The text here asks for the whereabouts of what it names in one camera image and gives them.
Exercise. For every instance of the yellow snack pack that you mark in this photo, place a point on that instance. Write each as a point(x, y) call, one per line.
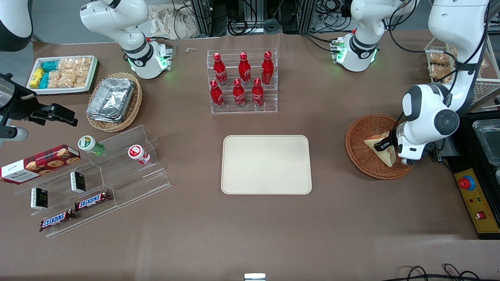
point(36, 78)

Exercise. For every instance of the red lid drink bottle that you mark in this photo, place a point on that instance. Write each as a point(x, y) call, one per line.
point(136, 153)

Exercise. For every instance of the triangular sandwich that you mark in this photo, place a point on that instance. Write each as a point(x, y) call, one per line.
point(386, 158)

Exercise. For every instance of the clear fried snack pack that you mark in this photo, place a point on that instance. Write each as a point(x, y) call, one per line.
point(438, 58)
point(439, 72)

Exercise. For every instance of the white rectangular snack tray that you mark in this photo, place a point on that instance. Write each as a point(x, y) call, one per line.
point(91, 80)

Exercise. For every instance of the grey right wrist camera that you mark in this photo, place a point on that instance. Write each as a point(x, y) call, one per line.
point(13, 134)

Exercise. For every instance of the clear plastic container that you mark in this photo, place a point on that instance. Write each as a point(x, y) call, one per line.
point(488, 140)

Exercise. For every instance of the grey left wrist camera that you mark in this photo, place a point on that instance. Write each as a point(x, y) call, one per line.
point(408, 161)

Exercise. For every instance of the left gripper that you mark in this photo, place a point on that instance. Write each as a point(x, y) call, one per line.
point(380, 147)

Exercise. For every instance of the aluminium frame rack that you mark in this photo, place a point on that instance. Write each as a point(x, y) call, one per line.
point(203, 15)

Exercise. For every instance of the clear rice cracker pack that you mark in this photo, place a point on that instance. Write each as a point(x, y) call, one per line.
point(84, 66)
point(54, 79)
point(68, 79)
point(80, 81)
point(67, 64)

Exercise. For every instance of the red cola bottle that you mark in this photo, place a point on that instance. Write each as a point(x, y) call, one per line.
point(257, 94)
point(238, 95)
point(220, 72)
point(244, 71)
point(216, 96)
point(267, 70)

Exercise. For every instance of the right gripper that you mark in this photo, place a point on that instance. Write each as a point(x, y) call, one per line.
point(19, 107)

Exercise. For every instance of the aluminium foil container stack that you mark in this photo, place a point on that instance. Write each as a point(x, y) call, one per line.
point(111, 99)

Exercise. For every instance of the small pale scrap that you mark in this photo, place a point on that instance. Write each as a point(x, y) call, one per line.
point(191, 49)

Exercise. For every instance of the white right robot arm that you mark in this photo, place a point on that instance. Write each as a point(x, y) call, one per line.
point(117, 19)

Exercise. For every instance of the clear acrylic bottle rack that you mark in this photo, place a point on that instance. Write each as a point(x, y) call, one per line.
point(273, 105)

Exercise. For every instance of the green lid drink bottle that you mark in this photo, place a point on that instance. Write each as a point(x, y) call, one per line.
point(88, 143)

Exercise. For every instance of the Snickers chocolate bar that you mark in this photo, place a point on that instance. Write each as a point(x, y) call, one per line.
point(93, 200)
point(56, 220)

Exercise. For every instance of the red tartan cookie box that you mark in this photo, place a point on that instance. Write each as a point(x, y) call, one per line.
point(39, 164)

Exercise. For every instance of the beige crumpled cloth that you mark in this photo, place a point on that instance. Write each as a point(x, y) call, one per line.
point(172, 21)

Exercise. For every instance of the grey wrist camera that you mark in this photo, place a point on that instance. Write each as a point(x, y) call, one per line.
point(408, 161)
point(13, 134)

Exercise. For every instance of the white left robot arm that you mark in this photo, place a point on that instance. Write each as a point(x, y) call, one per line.
point(457, 23)

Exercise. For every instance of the teal snack pack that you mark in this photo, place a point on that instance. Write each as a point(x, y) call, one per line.
point(50, 66)
point(44, 80)

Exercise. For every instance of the clear acrylic stepped shelf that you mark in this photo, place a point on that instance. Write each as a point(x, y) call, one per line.
point(133, 183)

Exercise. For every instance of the black yellow control box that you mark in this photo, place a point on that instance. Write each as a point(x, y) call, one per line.
point(474, 203)

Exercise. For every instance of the round brown wicker basket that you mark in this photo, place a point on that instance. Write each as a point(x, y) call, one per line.
point(361, 156)

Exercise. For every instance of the oval light wicker basket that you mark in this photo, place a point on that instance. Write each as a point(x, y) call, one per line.
point(134, 105)

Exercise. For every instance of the beige plastic tray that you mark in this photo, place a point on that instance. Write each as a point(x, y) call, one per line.
point(266, 164)

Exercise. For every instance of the small black carton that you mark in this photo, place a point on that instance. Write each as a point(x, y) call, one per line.
point(39, 199)
point(78, 182)

